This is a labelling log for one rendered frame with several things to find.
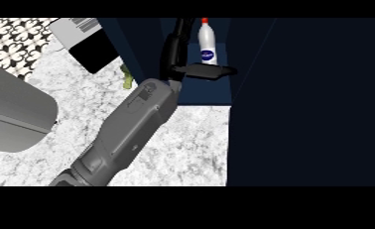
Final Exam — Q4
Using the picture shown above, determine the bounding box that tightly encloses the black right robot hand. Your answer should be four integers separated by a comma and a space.
159, 17, 240, 84

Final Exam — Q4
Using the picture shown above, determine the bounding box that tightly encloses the dark blue cabinet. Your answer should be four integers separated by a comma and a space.
94, 17, 278, 107

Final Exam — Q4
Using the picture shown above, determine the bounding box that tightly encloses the white bottle with red cap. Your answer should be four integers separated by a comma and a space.
196, 17, 219, 66

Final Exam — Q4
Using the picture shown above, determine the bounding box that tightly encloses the green vegetable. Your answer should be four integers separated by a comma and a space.
119, 63, 134, 90

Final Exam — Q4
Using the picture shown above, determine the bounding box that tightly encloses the grey appliance with black panel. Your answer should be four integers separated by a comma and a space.
48, 17, 120, 75

